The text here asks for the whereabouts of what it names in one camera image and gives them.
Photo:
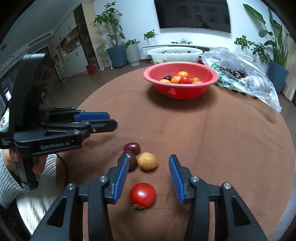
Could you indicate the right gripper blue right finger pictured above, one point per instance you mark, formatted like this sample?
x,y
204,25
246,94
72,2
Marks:
x,y
180,177

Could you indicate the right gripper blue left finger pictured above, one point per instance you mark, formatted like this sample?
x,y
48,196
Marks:
x,y
117,177

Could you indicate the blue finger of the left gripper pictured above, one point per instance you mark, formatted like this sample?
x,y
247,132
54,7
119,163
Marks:
x,y
91,116
101,126

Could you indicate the red tomato with stem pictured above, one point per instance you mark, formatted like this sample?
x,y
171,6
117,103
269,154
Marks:
x,y
142,195

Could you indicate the small mandarin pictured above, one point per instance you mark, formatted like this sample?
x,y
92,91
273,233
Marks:
x,y
165,81

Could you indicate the dark plum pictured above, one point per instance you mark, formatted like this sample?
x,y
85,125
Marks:
x,y
132,160
168,77

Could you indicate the smooth orange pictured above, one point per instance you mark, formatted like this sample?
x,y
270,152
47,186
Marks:
x,y
175,79

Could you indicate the small orange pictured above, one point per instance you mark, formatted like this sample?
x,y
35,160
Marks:
x,y
183,74

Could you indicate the grey sweater left forearm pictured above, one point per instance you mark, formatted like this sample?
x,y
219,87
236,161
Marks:
x,y
9,187

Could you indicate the red bin on floor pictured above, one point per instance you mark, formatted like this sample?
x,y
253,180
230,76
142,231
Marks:
x,y
91,69

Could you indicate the plant in white ribbed pot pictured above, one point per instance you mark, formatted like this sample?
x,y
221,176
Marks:
x,y
132,52

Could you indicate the red plastic basin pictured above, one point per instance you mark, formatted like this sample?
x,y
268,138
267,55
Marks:
x,y
157,72

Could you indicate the tall plant blue pot left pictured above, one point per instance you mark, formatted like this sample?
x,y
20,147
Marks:
x,y
109,19

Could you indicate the small plant on cabinet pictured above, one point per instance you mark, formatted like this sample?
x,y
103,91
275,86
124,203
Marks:
x,y
150,37

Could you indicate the white plastic basin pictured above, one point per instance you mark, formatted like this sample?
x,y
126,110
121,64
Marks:
x,y
158,57

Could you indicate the dark cherries pile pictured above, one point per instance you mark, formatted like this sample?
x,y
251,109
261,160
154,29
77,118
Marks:
x,y
236,73

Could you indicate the clear plastic bag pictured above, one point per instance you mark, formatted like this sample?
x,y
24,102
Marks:
x,y
256,83

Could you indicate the green leafy vegetables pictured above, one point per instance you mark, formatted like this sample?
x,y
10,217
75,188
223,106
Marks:
x,y
175,52

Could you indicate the white tv cabinet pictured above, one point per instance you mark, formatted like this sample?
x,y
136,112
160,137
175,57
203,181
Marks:
x,y
146,48

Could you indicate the beige curtain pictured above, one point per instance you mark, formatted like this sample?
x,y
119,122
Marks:
x,y
289,86

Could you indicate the large leafy plant blue pot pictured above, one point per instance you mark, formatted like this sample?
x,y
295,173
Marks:
x,y
277,71

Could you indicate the bushy potted plant right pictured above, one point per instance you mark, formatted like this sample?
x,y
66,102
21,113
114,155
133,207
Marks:
x,y
258,49

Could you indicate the small potted plant right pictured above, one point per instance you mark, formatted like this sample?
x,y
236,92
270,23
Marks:
x,y
243,43

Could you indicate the wall mounted television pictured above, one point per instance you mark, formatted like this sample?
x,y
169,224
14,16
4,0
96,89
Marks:
x,y
198,14

